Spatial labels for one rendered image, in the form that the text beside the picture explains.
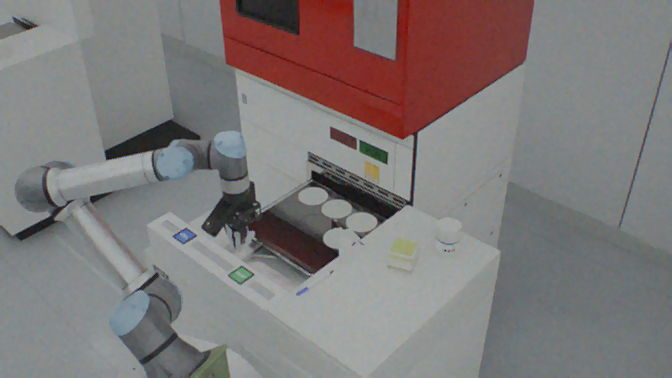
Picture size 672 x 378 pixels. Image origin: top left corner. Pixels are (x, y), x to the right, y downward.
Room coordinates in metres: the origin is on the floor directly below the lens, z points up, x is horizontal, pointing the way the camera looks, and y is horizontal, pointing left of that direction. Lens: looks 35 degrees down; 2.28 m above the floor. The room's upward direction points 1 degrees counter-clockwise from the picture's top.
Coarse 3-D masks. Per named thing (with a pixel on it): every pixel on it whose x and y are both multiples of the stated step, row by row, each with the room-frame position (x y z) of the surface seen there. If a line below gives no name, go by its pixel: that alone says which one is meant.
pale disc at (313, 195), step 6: (300, 192) 1.90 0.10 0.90; (306, 192) 1.90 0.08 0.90; (312, 192) 1.90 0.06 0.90; (318, 192) 1.89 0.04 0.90; (324, 192) 1.89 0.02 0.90; (300, 198) 1.86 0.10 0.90; (306, 198) 1.86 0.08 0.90; (312, 198) 1.86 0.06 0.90; (318, 198) 1.86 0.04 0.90; (324, 198) 1.86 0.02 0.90
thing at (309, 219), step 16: (272, 208) 1.81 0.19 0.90; (288, 208) 1.81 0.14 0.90; (304, 208) 1.81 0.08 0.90; (320, 208) 1.80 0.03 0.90; (352, 208) 1.80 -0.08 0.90; (256, 224) 1.73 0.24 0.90; (272, 224) 1.72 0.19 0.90; (288, 224) 1.72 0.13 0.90; (304, 224) 1.72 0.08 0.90; (320, 224) 1.72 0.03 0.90; (336, 224) 1.72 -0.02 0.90; (272, 240) 1.64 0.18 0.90; (288, 240) 1.64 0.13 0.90; (304, 240) 1.64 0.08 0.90; (320, 240) 1.64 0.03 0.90; (288, 256) 1.57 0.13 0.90; (304, 256) 1.56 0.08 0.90; (320, 256) 1.56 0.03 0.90; (336, 256) 1.56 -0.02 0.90
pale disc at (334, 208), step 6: (324, 204) 1.83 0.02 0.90; (330, 204) 1.82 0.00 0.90; (336, 204) 1.82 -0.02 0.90; (342, 204) 1.82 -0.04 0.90; (348, 204) 1.82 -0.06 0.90; (324, 210) 1.79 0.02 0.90; (330, 210) 1.79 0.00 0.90; (336, 210) 1.79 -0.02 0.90; (342, 210) 1.79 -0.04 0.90; (348, 210) 1.79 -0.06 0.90; (330, 216) 1.76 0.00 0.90; (336, 216) 1.76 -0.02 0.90; (342, 216) 1.76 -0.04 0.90
